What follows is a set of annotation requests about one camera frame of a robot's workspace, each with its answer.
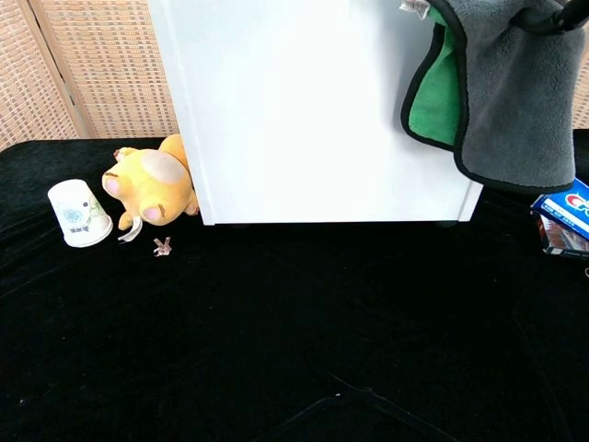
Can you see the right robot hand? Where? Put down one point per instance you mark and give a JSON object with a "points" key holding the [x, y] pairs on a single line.
{"points": [[573, 13]]}

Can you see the grey towel with green side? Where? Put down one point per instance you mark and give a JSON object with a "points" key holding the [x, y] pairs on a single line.
{"points": [[520, 110]]}

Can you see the white cabinet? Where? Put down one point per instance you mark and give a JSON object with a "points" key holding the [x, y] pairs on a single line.
{"points": [[313, 115]]}

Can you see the blue toothpaste box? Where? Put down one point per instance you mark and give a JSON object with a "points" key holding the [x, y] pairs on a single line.
{"points": [[568, 207]]}

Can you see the black tablecloth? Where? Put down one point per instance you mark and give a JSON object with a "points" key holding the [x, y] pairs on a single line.
{"points": [[276, 331]]}

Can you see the yellow plush toy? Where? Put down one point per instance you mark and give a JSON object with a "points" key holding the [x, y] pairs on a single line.
{"points": [[147, 184]]}

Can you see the small pink bow clip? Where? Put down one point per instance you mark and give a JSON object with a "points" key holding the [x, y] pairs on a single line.
{"points": [[162, 247]]}

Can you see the white paper cup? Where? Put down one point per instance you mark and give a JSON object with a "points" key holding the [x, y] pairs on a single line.
{"points": [[80, 216]]}

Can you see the woven screen with wooden frame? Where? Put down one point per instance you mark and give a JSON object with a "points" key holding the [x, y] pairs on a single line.
{"points": [[101, 69], [582, 96]]}

